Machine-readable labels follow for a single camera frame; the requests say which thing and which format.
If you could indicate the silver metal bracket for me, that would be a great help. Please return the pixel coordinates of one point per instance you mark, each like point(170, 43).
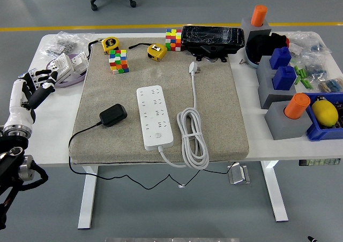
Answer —
point(238, 175)

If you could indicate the white table leg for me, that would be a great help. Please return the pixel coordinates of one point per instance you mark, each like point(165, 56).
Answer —
point(276, 196)
point(87, 215)

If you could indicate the yellow lemon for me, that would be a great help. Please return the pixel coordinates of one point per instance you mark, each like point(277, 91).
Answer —
point(324, 113)

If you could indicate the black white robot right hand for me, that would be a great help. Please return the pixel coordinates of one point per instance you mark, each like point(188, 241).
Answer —
point(312, 239)

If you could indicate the orange cylinder peg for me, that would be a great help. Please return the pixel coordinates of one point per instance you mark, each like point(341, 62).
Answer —
point(296, 106)
point(258, 14)

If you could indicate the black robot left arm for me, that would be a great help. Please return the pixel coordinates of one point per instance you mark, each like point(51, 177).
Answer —
point(13, 156)

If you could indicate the grey peg holder block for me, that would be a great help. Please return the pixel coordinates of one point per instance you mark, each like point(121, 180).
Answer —
point(264, 65)
point(284, 127)
point(268, 92)
point(264, 29)

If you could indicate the large clear parts bag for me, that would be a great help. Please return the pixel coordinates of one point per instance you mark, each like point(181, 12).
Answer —
point(308, 42)

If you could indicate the clear bag of resistors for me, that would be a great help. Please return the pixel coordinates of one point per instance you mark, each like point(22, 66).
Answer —
point(331, 85)

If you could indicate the black cloth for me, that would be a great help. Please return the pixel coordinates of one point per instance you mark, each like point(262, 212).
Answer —
point(261, 46)

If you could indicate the blue square peg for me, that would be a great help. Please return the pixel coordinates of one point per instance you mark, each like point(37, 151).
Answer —
point(280, 58)
point(284, 78)

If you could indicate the table control panel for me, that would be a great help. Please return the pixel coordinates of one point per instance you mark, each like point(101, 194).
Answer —
point(319, 162)

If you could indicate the clear bag blue connectors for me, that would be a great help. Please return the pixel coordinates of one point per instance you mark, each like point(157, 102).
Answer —
point(316, 70)

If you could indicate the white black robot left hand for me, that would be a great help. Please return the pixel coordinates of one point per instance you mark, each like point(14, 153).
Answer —
point(18, 105)

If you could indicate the small green cylinder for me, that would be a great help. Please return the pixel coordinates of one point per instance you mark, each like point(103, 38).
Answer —
point(304, 82)
point(308, 84)
point(298, 80)
point(302, 72)
point(296, 70)

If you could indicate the yellow tape measure black label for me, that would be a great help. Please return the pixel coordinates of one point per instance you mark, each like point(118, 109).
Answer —
point(110, 44)

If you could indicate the blue plastic bin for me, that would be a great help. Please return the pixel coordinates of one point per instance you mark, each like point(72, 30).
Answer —
point(321, 135)

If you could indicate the black plug adapter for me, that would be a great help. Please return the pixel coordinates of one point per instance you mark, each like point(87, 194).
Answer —
point(112, 114)

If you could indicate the white wall socket panel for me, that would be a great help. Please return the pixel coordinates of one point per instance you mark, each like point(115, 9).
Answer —
point(79, 62)

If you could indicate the small red object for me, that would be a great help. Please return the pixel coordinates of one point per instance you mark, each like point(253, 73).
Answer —
point(287, 42)

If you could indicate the white socket panel round holes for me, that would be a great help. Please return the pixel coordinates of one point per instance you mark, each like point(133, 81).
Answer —
point(64, 65)

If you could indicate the black plastic-wrapped device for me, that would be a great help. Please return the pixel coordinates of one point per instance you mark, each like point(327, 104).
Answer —
point(211, 38)

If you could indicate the light blue round base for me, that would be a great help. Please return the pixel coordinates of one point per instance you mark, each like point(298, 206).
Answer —
point(252, 62)

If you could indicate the yellow tape measure silver clip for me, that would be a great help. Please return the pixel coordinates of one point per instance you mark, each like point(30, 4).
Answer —
point(156, 52)

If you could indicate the black penguin toy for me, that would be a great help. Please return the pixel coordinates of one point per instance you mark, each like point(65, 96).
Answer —
point(319, 98)

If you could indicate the purple tray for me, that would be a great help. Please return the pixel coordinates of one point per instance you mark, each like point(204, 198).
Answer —
point(71, 82)

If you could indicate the clear bag grey screws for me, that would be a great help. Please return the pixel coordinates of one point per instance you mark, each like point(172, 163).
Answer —
point(63, 44)

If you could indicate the white power strip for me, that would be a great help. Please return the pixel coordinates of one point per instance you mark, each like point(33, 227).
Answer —
point(155, 119)

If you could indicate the multicolour puzzle cube tower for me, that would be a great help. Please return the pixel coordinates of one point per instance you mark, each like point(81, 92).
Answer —
point(119, 62)
point(173, 39)

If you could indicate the grey-brown mat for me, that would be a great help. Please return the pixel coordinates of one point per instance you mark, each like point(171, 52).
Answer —
point(219, 105)

